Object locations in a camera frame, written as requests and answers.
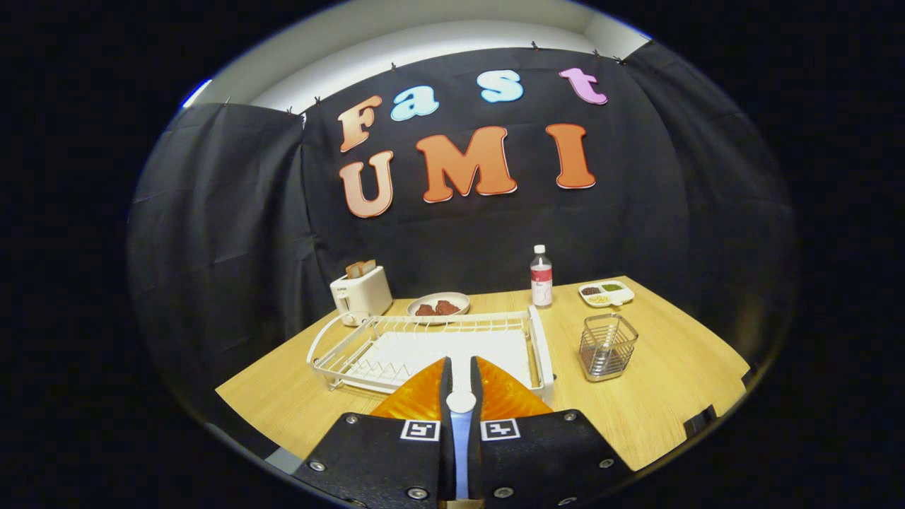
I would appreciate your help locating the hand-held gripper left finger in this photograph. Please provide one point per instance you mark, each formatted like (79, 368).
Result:
(382, 459)

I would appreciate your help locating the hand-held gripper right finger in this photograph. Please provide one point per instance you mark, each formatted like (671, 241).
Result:
(544, 459)

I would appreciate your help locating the white plate with meat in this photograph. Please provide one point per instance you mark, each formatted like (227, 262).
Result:
(459, 300)

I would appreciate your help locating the clear bottle red label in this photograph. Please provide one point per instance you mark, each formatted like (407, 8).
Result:
(541, 283)

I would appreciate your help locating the white divided condiment dish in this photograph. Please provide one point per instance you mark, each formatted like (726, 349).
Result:
(606, 293)

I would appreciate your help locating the black chair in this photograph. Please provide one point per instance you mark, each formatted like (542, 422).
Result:
(698, 420)

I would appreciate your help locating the toasted bread slice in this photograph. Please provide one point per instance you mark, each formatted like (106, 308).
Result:
(353, 269)
(368, 266)

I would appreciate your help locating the white toaster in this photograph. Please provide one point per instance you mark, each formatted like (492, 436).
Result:
(364, 297)

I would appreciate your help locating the brown meat piece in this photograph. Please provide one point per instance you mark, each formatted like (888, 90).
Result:
(447, 307)
(425, 309)

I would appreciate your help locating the black backdrop cloth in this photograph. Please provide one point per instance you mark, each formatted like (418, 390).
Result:
(233, 233)

